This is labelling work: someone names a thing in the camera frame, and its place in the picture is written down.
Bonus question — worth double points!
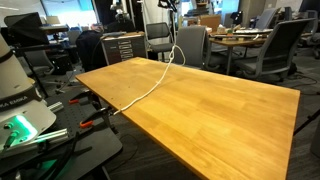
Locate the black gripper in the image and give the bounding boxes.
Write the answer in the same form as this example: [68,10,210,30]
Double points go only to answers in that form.
[157,0,178,13]

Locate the white rope with black tip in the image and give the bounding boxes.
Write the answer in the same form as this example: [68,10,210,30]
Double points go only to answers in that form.
[113,8,187,116]

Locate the black mesh office chair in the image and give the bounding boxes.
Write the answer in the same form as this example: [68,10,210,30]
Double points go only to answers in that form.
[145,21,175,63]

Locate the brown cardboard box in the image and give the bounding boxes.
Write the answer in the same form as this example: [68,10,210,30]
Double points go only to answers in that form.
[199,14,223,33]

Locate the grey fabric office chair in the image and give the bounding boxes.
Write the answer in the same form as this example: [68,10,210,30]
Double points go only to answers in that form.
[172,25,210,70]

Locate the grey drawer cabinet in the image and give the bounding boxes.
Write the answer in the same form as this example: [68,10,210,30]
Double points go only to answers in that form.
[100,31,148,66]

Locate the wooden office desk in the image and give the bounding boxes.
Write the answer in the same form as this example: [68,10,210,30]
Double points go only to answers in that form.
[208,28,314,76]

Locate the white papers stack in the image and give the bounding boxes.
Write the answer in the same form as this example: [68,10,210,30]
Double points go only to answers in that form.
[233,28,274,36]

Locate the grey armrest office chair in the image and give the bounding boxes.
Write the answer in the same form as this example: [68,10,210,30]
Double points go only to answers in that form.
[233,18,316,81]

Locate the aluminium extrusion bar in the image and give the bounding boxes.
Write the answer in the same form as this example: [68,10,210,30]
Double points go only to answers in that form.
[31,128,69,145]
[47,101,65,114]

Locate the black robot cart platform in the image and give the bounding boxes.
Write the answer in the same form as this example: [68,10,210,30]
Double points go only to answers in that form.
[0,87,124,180]

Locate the black tripod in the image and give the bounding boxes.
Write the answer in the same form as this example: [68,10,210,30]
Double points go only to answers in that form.
[293,108,320,136]

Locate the black camera rig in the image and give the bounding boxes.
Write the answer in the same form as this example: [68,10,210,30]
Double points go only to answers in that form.
[111,2,133,33]

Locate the orange-handled black clamp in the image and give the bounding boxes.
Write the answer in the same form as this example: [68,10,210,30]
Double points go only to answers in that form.
[79,105,118,130]
[68,90,101,107]

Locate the black floor cable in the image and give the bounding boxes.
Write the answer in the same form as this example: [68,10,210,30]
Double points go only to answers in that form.
[108,133,139,173]

